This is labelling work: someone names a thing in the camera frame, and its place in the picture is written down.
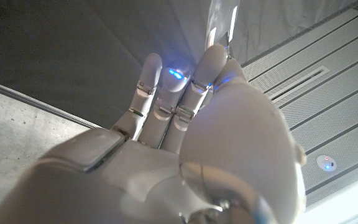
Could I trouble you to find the black backdrop stand pole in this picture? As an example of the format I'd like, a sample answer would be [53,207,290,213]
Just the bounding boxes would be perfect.
[0,76,104,130]

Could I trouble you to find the linear ceiling vent slot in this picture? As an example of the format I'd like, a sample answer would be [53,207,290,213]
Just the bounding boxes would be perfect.
[268,65,331,104]

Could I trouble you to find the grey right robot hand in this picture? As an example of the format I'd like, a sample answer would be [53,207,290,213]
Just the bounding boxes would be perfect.
[0,44,307,224]

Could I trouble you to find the round ceiling sensor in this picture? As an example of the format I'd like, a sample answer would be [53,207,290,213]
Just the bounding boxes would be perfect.
[316,154,337,173]

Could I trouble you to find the bright ceiling light strip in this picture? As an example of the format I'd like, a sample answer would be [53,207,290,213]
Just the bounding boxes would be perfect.
[293,179,358,224]

